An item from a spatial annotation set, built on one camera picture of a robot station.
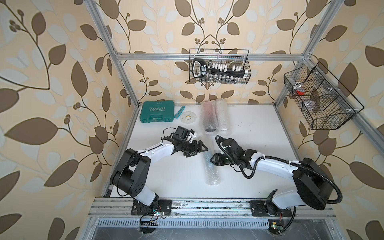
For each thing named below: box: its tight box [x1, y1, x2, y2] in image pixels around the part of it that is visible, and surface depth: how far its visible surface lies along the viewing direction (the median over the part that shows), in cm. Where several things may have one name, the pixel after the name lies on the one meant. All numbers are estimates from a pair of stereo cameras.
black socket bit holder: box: [192, 58, 247, 78], surface depth 84 cm
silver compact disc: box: [180, 111, 197, 124], surface depth 114 cm
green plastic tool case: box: [140, 100, 175, 124], surface depth 112 cm
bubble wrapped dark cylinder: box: [201, 100, 219, 132], surface depth 106 cm
